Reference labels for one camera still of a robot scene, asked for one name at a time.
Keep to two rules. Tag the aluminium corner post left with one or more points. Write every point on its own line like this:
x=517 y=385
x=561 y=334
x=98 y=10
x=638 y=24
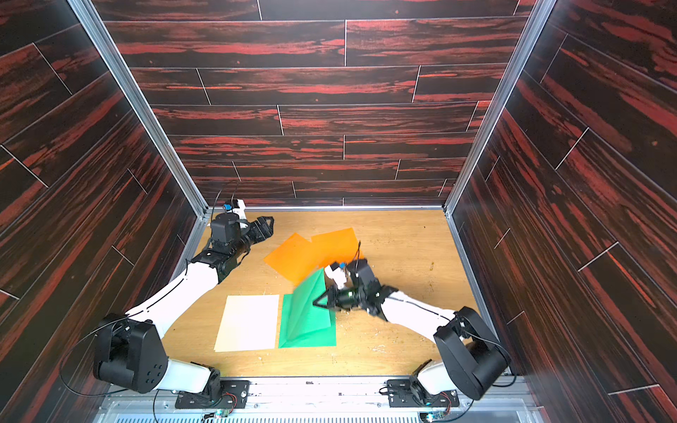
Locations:
x=103 y=42

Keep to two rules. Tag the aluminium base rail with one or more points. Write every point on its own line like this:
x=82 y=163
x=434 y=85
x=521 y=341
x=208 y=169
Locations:
x=478 y=243
x=190 y=244
x=251 y=209

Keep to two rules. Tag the aluminium front frame rail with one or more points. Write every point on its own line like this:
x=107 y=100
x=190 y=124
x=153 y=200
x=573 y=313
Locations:
x=329 y=399

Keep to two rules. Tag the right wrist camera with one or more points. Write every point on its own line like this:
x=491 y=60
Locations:
x=345 y=275

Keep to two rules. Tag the aluminium left base rail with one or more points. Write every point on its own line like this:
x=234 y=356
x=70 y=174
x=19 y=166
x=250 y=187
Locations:
x=190 y=244

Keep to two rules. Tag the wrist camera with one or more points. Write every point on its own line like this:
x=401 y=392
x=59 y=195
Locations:
x=236 y=206
x=345 y=275

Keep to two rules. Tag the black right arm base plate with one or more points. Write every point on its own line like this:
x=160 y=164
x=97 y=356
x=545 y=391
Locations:
x=405 y=393

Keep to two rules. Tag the aluminium right base rail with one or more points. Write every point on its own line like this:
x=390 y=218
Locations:
x=478 y=243

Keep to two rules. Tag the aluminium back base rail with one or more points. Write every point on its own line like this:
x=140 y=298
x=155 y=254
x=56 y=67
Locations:
x=251 y=209

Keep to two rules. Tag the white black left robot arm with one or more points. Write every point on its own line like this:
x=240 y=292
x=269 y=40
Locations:
x=129 y=352

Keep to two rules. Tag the orange paper sheet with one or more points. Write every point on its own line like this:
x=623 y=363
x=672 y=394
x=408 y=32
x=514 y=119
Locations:
x=336 y=247
x=294 y=260

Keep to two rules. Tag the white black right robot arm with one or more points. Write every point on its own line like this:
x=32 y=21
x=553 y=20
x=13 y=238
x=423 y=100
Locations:
x=472 y=358

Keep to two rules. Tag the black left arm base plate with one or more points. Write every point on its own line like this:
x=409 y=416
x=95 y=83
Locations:
x=222 y=394

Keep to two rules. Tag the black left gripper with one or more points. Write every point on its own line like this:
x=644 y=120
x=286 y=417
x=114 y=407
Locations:
x=266 y=232

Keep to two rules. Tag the aluminium corner post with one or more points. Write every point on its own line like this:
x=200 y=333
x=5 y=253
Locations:
x=103 y=42
x=526 y=43

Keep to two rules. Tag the green paper sheet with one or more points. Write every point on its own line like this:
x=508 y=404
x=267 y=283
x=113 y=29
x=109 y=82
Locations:
x=307 y=292
x=314 y=328

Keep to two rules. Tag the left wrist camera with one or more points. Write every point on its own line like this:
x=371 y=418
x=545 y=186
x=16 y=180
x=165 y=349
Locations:
x=236 y=206

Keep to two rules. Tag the aluminium corner post right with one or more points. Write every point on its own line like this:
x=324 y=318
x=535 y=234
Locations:
x=526 y=43

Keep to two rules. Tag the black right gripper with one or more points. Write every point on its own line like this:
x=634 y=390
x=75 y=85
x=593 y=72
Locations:
x=336 y=296

